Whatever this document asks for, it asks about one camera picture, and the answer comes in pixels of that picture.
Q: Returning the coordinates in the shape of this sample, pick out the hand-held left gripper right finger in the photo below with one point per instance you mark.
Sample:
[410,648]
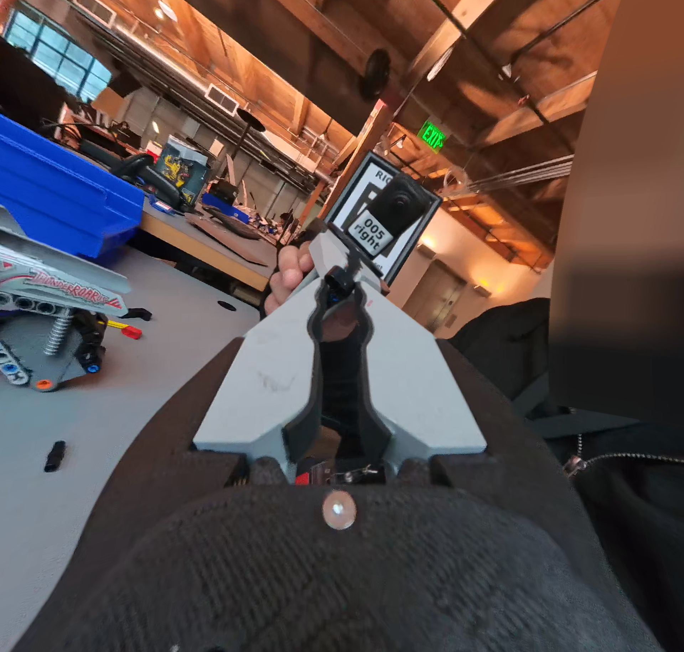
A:
[422,385]

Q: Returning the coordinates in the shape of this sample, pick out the black lego pin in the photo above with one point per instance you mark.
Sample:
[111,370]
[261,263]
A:
[54,456]

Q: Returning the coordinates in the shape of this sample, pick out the grey door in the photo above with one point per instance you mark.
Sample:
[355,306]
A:
[433,294]

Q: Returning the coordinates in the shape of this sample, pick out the person's right hand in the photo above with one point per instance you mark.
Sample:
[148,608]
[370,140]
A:
[288,278]

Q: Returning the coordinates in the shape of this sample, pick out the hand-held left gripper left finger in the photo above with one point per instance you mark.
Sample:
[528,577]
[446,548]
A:
[262,385]

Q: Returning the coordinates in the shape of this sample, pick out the black lego connector piece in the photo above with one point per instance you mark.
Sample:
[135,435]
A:
[337,284]

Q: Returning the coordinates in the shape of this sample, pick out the green emergency sign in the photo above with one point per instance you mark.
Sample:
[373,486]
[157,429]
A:
[432,136]

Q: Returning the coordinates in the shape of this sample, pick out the dark table mat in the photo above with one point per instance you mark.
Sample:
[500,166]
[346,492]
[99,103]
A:
[230,235]

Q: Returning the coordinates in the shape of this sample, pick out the red grey lego vehicle model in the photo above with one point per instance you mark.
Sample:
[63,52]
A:
[53,310]

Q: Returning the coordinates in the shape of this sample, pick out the red lego piece yellow axle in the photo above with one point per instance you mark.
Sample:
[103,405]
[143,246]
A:
[128,330]

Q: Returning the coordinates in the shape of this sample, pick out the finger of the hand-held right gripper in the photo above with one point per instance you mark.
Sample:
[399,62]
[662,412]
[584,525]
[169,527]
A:
[371,278]
[328,256]

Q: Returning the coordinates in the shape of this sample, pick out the large window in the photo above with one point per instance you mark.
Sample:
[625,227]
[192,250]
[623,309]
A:
[59,54]

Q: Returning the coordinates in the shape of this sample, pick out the grey toy set box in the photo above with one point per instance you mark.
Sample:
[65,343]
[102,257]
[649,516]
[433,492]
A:
[184,171]

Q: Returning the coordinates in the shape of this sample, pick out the blue plastic bin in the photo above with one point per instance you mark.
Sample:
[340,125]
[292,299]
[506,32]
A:
[59,198]

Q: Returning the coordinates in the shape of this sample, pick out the person's right forearm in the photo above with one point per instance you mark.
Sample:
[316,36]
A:
[342,395]

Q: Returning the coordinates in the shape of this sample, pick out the black ceiling disc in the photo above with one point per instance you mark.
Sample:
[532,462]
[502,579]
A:
[375,74]

